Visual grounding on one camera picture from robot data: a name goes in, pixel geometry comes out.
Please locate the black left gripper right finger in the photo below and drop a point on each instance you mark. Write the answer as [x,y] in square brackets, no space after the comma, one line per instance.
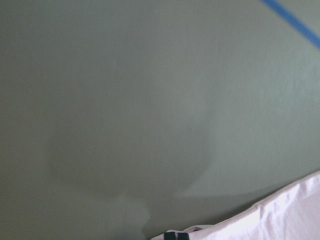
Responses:
[182,236]

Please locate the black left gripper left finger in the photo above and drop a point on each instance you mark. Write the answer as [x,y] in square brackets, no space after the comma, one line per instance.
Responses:
[169,236]

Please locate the pink Snoopy t-shirt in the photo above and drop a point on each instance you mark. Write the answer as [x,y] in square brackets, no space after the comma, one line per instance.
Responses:
[291,213]

